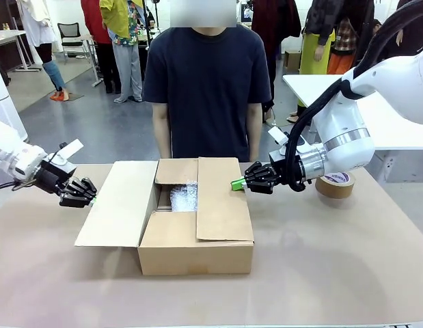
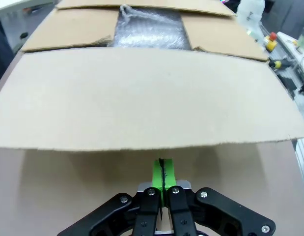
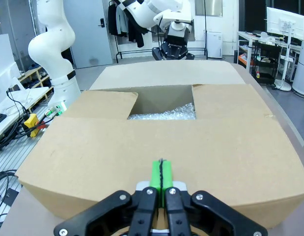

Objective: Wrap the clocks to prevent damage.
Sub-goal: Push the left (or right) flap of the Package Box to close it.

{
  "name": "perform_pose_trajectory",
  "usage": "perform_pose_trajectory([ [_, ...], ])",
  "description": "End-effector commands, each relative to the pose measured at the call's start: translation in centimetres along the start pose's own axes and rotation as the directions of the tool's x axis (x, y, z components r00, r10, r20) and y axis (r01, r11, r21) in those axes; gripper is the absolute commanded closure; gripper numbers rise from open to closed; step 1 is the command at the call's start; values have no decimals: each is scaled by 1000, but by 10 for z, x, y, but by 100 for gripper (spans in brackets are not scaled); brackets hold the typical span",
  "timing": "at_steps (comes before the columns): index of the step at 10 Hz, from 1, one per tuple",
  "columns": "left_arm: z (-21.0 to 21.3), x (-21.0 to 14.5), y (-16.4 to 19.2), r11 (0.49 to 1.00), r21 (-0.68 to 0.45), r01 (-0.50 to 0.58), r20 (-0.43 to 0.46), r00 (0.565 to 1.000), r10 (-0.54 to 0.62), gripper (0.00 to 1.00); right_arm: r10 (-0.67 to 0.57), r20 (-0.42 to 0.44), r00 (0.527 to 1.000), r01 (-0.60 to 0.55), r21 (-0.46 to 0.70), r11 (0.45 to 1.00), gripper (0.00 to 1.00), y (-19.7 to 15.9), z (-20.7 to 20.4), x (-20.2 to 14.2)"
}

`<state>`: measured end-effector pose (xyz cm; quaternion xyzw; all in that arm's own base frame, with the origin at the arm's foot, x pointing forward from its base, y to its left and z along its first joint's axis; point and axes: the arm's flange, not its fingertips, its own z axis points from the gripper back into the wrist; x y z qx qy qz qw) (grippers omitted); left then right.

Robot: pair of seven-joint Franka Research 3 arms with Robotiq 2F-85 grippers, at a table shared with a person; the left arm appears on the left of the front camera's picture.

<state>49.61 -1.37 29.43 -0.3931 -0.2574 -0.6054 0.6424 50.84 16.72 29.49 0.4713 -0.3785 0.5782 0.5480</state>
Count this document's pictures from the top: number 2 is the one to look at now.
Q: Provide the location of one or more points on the yellow emergency stop button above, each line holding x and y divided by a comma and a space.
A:
270, 44

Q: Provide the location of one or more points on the clear bubble wrap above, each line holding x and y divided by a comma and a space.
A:
151, 34

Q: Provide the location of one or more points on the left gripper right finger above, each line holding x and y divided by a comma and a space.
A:
181, 211

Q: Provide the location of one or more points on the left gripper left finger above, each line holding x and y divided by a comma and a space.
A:
146, 211

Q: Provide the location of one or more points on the person in navy t-shirt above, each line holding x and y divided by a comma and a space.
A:
3, 49

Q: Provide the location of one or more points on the yellow black tool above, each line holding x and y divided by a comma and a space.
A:
279, 64

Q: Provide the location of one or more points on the large brown cardboard box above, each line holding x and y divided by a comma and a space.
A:
142, 98

